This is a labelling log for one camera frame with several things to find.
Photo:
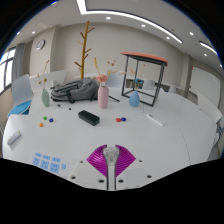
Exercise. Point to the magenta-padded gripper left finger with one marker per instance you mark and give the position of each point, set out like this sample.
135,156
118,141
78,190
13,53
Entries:
96,159

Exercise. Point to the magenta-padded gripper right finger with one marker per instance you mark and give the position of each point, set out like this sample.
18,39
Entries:
125,159

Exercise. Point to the red round magnet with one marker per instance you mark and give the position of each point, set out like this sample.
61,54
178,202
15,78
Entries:
118,120

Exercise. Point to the blue round magnet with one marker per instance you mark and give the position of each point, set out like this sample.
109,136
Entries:
123,119
51,120

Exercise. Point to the black rectangular box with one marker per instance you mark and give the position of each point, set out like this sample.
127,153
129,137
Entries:
88,117

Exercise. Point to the white whiteboard eraser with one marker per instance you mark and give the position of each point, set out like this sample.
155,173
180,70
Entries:
155,120

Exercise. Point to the blue vase with dried flowers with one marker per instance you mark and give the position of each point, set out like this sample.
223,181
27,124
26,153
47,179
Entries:
134,99

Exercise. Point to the black marker pen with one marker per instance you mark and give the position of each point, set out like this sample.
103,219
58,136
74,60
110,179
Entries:
63,106

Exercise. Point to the pink vase with dried flowers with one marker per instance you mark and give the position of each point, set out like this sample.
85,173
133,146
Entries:
103,96

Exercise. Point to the orange round magnet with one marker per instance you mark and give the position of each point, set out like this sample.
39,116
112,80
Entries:
41,125

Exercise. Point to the green round magnet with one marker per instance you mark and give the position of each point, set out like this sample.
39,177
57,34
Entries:
44,118

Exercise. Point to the grey backpack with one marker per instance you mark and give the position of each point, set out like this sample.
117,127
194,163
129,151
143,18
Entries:
78,89

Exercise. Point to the green vase with dried flowers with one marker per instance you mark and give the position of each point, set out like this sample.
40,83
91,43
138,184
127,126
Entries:
45,98

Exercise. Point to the white remote control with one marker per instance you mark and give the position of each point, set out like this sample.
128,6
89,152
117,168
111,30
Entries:
14,137

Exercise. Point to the white chair with blue cushion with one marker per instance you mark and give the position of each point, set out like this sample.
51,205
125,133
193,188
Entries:
21,90

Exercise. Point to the black-framed orange-topped side table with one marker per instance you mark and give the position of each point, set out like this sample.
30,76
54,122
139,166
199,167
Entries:
145,56

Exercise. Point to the wooden coat rack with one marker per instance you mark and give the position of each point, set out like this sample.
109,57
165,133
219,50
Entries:
85,50

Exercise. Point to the grey curtain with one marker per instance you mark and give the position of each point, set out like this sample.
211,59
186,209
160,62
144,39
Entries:
18,61

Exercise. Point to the window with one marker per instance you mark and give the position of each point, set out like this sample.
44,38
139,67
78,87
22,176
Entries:
6,70

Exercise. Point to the ceiling light strip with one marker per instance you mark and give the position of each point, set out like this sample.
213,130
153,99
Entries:
133,18

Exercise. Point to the ceiling spotlights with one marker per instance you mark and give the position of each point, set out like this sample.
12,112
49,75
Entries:
108,18

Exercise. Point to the wall whiteboard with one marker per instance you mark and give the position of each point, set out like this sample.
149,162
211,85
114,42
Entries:
205,81

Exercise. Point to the round wall clock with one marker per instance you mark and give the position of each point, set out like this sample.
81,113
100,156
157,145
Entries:
40,44

